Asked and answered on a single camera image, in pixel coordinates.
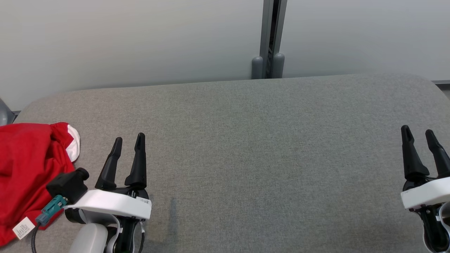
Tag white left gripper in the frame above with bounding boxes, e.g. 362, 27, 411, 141
63, 132, 152, 225

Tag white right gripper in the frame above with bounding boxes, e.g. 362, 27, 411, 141
401, 125, 450, 253

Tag red shorts with white trim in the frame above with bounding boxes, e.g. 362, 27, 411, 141
50, 122, 81, 163

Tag red basketball jersey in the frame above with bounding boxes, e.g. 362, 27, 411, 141
0, 123, 76, 246

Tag black cable with teal connector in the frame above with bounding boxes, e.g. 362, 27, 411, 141
31, 195, 68, 253

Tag grey partition post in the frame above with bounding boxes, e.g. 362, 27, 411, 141
0, 98, 15, 126
251, 0, 287, 80

